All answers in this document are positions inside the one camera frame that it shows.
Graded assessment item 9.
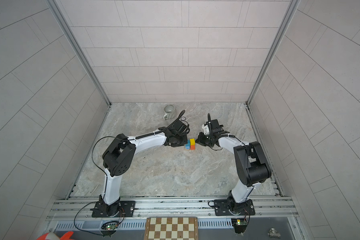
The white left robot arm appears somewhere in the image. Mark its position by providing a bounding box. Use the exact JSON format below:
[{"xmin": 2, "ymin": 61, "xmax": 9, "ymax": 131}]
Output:
[{"xmin": 101, "ymin": 120, "xmax": 190, "ymax": 206}]

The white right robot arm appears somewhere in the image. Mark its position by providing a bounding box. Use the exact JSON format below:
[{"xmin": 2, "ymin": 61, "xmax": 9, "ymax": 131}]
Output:
[{"xmin": 196, "ymin": 118, "xmax": 272, "ymax": 213}]

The striped ceramic mug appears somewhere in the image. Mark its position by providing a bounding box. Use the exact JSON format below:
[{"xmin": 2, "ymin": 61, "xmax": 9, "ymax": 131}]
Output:
[{"xmin": 163, "ymin": 105, "xmax": 177, "ymax": 120}]

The chessboard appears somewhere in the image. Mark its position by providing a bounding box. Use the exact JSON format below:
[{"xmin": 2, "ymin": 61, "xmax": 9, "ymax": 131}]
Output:
[{"xmin": 144, "ymin": 217, "xmax": 199, "ymax": 240}]

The right controller board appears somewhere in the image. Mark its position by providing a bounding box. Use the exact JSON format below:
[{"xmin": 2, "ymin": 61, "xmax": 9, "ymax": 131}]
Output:
[{"xmin": 231, "ymin": 218, "xmax": 249, "ymax": 234}]

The controller board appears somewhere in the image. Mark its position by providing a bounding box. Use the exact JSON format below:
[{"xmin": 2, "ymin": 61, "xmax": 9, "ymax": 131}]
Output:
[
  {"xmin": 101, "ymin": 221, "xmax": 120, "ymax": 236},
  {"xmin": 231, "ymin": 218, "xmax": 249, "ymax": 234}
]

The left controller board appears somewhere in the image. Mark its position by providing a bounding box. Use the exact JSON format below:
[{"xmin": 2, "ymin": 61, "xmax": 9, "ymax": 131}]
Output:
[{"xmin": 101, "ymin": 221, "xmax": 120, "ymax": 236}]

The small metal object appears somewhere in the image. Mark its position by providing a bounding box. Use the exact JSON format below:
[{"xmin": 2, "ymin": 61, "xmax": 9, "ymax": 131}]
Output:
[{"xmin": 268, "ymin": 228, "xmax": 281, "ymax": 239}]

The red object at bottom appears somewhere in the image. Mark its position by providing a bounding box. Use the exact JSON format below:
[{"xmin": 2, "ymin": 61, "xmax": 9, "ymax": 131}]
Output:
[{"xmin": 37, "ymin": 231, "xmax": 74, "ymax": 240}]

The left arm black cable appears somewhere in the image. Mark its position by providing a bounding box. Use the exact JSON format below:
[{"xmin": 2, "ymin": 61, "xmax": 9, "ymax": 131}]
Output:
[{"xmin": 73, "ymin": 109, "xmax": 191, "ymax": 236}]

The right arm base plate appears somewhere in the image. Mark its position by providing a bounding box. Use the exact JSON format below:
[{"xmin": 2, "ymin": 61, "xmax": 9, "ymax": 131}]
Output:
[{"xmin": 212, "ymin": 198, "xmax": 256, "ymax": 216}]

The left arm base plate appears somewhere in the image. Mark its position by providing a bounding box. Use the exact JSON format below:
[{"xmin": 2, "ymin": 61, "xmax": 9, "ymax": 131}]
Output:
[{"xmin": 90, "ymin": 200, "xmax": 136, "ymax": 218}]

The aluminium front rail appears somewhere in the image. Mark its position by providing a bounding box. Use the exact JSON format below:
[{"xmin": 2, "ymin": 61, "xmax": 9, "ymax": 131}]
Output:
[{"xmin": 47, "ymin": 196, "xmax": 298, "ymax": 221}]

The aluminium corner frame post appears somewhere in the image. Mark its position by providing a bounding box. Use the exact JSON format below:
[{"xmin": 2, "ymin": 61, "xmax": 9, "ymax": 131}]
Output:
[{"xmin": 245, "ymin": 0, "xmax": 301, "ymax": 105}]

